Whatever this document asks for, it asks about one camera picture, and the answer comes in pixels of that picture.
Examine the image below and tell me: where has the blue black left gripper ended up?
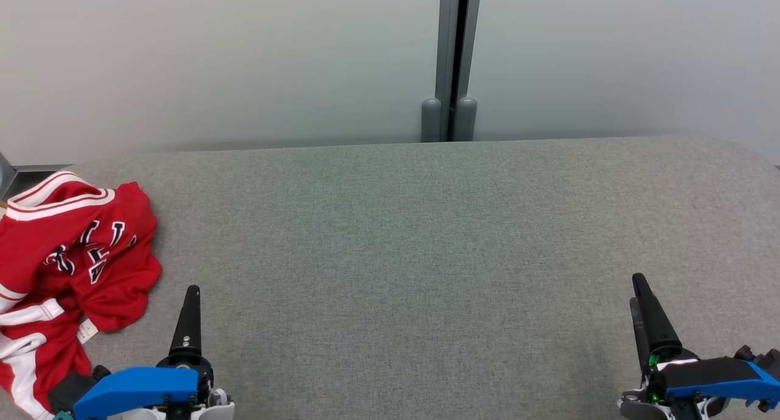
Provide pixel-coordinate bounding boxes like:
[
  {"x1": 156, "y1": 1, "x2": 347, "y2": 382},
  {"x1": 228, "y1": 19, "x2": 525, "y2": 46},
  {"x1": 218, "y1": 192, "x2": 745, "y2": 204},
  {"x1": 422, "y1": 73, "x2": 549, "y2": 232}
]
[{"x1": 72, "y1": 285, "x2": 235, "y2": 420}]

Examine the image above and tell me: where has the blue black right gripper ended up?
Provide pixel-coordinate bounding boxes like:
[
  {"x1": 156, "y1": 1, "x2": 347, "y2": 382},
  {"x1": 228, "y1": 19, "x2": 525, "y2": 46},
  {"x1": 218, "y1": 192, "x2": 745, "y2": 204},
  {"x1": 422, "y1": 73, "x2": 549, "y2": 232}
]
[{"x1": 619, "y1": 273, "x2": 780, "y2": 420}]

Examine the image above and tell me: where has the red jersey with white stripes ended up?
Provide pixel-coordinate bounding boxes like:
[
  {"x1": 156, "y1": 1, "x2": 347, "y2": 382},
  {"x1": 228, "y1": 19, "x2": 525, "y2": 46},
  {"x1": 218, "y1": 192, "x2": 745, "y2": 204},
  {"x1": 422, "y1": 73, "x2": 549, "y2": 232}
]
[{"x1": 0, "y1": 171, "x2": 163, "y2": 333}]

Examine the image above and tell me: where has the grey fabric sofa surface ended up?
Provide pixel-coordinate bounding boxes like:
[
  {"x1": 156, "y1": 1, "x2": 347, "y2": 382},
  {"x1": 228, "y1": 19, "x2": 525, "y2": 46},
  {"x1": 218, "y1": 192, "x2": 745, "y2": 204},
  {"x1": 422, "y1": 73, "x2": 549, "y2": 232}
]
[{"x1": 0, "y1": 135, "x2": 780, "y2": 420}]

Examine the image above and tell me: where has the grey metal frame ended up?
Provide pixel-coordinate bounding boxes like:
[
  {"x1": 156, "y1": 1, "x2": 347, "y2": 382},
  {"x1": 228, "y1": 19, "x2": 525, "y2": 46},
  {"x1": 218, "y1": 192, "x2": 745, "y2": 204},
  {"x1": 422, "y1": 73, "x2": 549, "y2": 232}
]
[{"x1": 0, "y1": 152, "x2": 18, "y2": 200}]

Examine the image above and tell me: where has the grey cylinder post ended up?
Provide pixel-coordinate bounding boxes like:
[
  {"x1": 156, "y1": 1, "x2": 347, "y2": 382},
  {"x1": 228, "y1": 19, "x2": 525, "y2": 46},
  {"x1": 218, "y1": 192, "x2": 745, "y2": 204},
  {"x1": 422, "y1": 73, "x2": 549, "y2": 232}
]
[
  {"x1": 421, "y1": 98, "x2": 442, "y2": 143},
  {"x1": 453, "y1": 96, "x2": 478, "y2": 142}
]

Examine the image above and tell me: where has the grey wall partition frame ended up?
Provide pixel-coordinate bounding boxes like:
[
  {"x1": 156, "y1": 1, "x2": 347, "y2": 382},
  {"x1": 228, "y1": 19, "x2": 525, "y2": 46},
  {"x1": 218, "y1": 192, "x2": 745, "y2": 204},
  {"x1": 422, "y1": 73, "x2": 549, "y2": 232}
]
[{"x1": 434, "y1": 0, "x2": 483, "y2": 142}]

